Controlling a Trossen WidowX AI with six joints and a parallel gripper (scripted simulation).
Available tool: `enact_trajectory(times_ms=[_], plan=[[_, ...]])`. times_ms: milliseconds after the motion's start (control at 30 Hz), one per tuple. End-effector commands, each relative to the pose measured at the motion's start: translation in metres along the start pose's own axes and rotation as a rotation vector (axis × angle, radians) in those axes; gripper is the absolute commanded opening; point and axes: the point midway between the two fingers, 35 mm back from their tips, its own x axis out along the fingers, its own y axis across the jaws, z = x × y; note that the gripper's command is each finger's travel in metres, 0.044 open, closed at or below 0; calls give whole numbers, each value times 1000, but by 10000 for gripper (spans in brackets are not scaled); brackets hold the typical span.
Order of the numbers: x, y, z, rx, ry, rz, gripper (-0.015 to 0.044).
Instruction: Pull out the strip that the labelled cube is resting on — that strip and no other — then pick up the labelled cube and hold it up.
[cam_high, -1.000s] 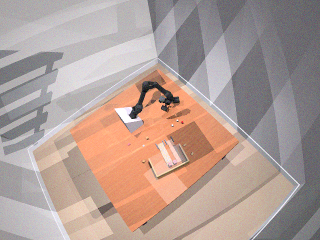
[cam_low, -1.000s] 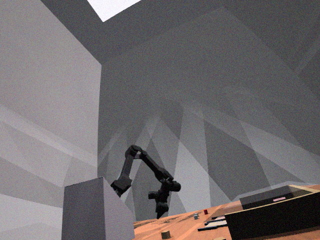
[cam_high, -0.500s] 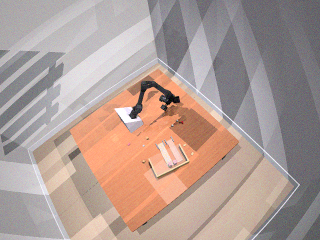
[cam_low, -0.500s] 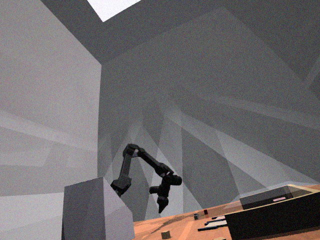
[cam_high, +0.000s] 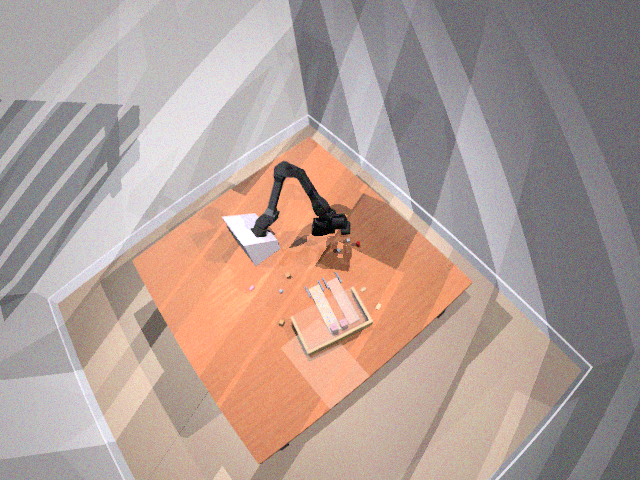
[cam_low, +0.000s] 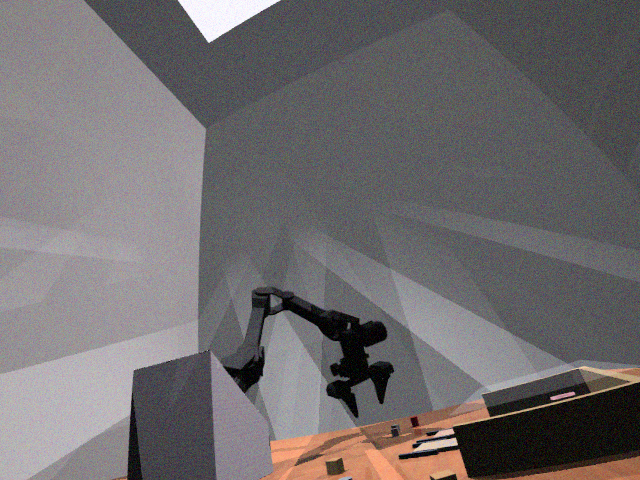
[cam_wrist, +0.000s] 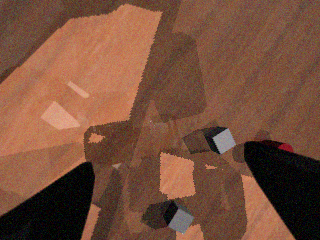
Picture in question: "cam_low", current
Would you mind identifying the beige strip with blue dots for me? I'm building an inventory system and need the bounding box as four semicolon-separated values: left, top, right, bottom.
413;438;459;452

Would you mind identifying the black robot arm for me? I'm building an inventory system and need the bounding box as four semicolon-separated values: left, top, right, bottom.
220;287;387;394

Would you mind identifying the small tan cube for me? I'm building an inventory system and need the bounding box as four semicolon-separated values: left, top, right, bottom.
326;457;345;476
430;469;457;480

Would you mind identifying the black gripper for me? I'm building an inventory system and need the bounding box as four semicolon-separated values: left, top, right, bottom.
326;350;394;418

